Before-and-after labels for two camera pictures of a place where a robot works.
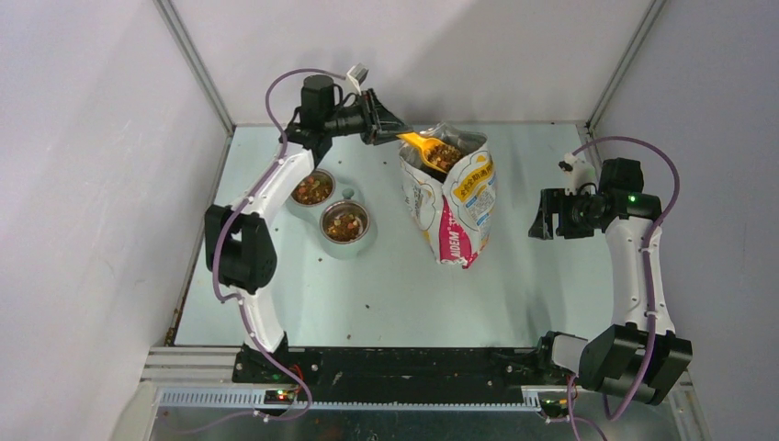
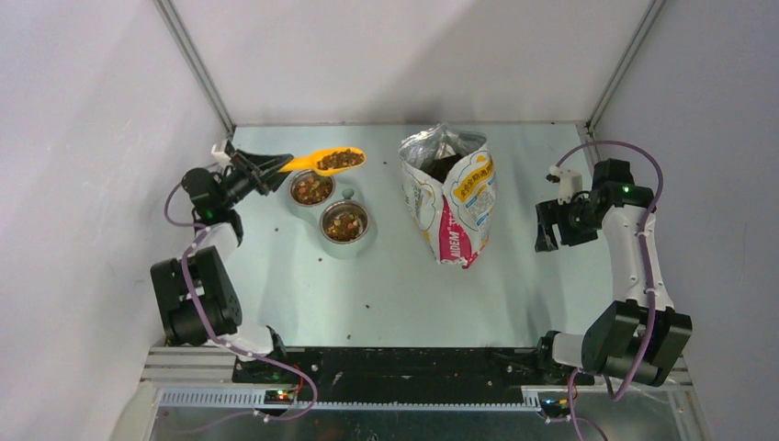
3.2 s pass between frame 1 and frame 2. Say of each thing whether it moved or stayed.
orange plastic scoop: moved
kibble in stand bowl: stayed
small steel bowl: stayed
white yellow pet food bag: stayed
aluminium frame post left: stayed
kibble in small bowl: stayed
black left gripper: moved
